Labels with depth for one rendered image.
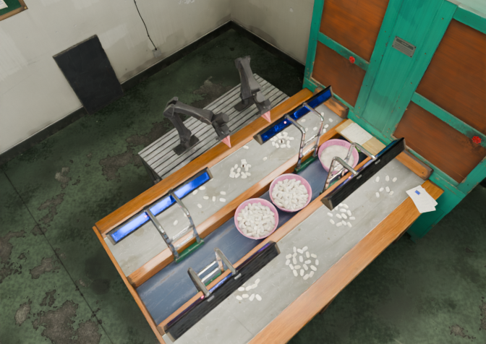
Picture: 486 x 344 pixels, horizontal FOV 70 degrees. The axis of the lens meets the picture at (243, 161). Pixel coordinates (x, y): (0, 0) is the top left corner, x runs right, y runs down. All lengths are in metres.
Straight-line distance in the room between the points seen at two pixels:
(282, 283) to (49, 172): 2.54
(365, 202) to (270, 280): 0.77
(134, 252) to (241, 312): 0.71
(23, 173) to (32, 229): 0.65
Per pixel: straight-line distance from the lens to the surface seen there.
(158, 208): 1.87
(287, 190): 2.23
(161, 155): 2.57
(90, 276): 3.08
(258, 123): 2.52
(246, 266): 1.65
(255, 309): 1.98
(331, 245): 2.12
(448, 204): 2.56
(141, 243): 2.19
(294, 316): 1.96
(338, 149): 2.48
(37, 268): 3.31
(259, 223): 2.12
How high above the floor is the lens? 2.68
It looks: 56 degrees down
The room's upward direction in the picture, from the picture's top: 4 degrees counter-clockwise
